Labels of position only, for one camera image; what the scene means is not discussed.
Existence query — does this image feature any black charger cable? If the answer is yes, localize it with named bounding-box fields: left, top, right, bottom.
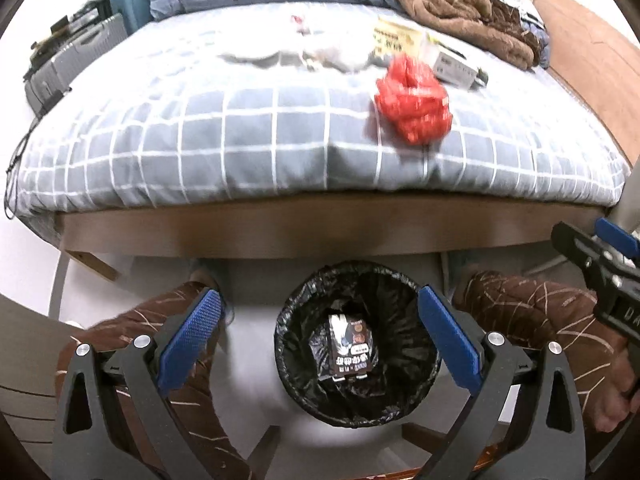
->
left=3, top=86, right=72, bottom=221

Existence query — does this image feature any grey hard suitcase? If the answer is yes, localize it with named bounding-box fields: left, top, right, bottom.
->
left=25, top=13, right=128, bottom=118

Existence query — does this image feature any yellow yogurt cup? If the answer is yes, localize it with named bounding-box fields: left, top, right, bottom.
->
left=373, top=18, right=437, bottom=58

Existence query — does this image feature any white printed paper leaflet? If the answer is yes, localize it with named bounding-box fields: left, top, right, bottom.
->
left=432, top=50, right=478, bottom=89

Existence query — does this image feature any wooden headboard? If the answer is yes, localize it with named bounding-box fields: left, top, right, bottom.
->
left=534, top=0, right=639, bottom=162

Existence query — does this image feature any white drawstring pouch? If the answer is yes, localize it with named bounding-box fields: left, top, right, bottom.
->
left=220, top=46, right=374, bottom=74

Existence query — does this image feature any yellow white snack wrapper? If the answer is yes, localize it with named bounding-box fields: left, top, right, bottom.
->
left=439, top=44, right=489, bottom=88

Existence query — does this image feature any clutter on suitcases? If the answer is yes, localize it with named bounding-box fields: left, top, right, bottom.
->
left=30, top=0, right=113, bottom=70

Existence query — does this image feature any grey checked bed mattress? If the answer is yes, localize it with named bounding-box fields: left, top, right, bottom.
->
left=9, top=3, right=630, bottom=237

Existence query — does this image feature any brown cardboard box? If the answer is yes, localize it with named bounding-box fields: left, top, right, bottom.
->
left=329, top=314, right=374, bottom=382

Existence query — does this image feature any wooden bed frame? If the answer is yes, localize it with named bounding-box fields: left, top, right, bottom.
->
left=56, top=193, right=604, bottom=259

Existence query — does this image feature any patterned pillow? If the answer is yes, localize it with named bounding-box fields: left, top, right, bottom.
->
left=487, top=0, right=551, bottom=70

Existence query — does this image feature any teal suitcase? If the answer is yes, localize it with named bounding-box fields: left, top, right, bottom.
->
left=108, top=0, right=153, bottom=36

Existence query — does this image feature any black lined trash bin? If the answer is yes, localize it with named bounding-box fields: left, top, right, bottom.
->
left=274, top=261, right=440, bottom=428

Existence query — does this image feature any person right hand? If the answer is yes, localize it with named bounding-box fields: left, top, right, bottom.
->
left=582, top=348, right=639, bottom=434

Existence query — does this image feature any clear plastic bag red print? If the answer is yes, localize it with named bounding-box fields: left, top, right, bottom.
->
left=291, top=14, right=314, bottom=36

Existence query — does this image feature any brown fleece blanket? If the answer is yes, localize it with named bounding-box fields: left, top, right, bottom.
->
left=398, top=0, right=542, bottom=70

